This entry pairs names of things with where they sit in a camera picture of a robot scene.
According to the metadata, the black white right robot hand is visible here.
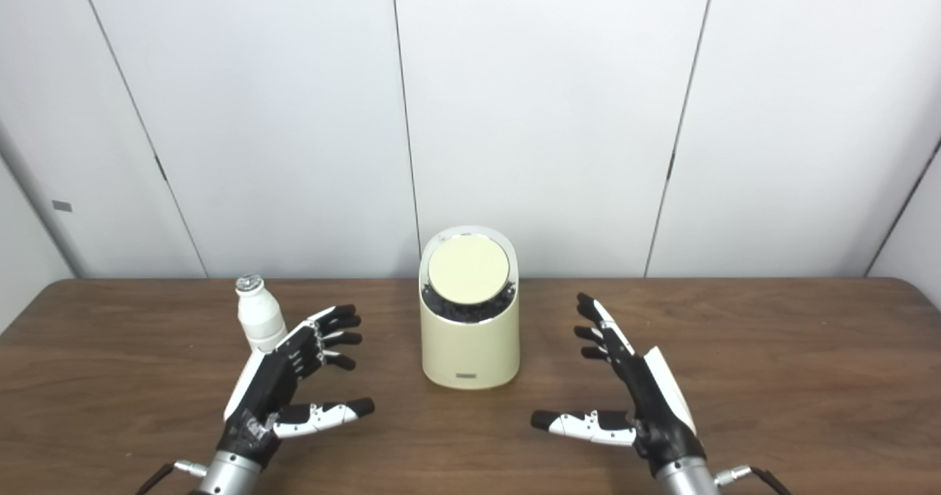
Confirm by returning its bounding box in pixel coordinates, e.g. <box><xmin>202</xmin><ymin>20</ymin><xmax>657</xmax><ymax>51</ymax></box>
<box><xmin>531</xmin><ymin>293</ymin><xmax>708</xmax><ymax>477</ymax></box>

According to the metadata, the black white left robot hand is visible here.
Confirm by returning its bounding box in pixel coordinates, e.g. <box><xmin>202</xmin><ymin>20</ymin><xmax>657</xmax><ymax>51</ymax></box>
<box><xmin>218</xmin><ymin>304</ymin><xmax>376</xmax><ymax>470</ymax></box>

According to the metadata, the small white plastic bottle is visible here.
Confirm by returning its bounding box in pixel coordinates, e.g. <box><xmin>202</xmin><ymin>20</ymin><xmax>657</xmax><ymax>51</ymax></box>
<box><xmin>235</xmin><ymin>274</ymin><xmax>289</xmax><ymax>354</ymax></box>

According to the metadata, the cream-colored round bin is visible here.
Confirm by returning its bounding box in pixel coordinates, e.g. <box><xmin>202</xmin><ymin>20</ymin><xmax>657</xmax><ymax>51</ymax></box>
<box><xmin>418</xmin><ymin>225</ymin><xmax>520</xmax><ymax>391</ymax></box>

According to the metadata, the cream round bin lid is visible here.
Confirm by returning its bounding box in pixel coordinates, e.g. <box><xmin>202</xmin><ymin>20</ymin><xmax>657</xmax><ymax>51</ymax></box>
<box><xmin>428</xmin><ymin>234</ymin><xmax>510</xmax><ymax>305</ymax></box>

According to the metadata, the black plastic bin liner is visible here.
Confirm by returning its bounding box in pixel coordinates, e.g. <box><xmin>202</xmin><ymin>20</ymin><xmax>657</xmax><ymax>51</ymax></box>
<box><xmin>422</xmin><ymin>278</ymin><xmax>517</xmax><ymax>324</ymax></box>

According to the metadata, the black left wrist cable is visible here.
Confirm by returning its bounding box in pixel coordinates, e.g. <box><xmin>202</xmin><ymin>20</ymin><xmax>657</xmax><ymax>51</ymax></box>
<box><xmin>135</xmin><ymin>460</ymin><xmax>208</xmax><ymax>495</ymax></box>

